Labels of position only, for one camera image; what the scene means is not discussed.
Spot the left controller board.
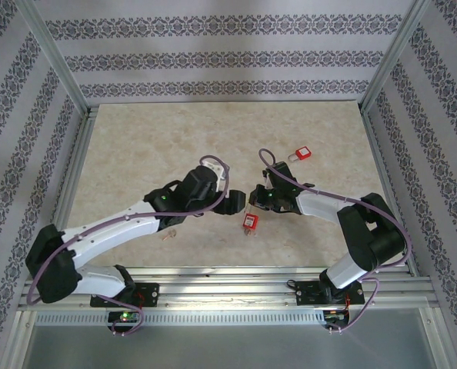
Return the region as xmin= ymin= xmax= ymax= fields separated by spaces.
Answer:
xmin=108 ymin=311 xmax=141 ymax=323

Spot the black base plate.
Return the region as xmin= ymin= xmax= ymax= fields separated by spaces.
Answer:
xmin=295 ymin=279 xmax=364 ymax=308
xmin=89 ymin=282 xmax=160 ymax=308

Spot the right controller board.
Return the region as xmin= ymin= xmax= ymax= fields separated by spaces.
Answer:
xmin=323 ymin=309 xmax=349 ymax=322

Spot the aluminium side rail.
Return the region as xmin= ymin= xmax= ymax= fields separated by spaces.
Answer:
xmin=39 ymin=107 xmax=95 ymax=280
xmin=361 ymin=105 xmax=420 ymax=276

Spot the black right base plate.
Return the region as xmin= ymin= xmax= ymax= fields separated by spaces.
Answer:
xmin=295 ymin=279 xmax=364 ymax=308

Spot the red padlock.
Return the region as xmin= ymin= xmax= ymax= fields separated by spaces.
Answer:
xmin=288 ymin=147 xmax=313 ymax=163
xmin=242 ymin=207 xmax=261 ymax=231

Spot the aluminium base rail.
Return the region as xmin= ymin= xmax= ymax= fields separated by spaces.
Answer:
xmin=18 ymin=264 xmax=433 ymax=312

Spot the controller board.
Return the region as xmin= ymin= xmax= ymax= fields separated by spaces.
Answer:
xmin=108 ymin=311 xmax=141 ymax=323
xmin=323 ymin=309 xmax=349 ymax=322

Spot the aluminium frame post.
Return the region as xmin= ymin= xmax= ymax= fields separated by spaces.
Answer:
xmin=15 ymin=0 xmax=90 ymax=115
xmin=360 ymin=0 xmax=433 ymax=112

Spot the slotted grey cable duct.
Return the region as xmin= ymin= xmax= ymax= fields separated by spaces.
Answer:
xmin=34 ymin=311 xmax=325 ymax=327

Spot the grey metal sheet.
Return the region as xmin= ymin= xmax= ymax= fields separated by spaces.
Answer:
xmin=20 ymin=324 xmax=441 ymax=369

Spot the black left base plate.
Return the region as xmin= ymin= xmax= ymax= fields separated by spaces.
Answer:
xmin=89 ymin=282 xmax=160 ymax=308

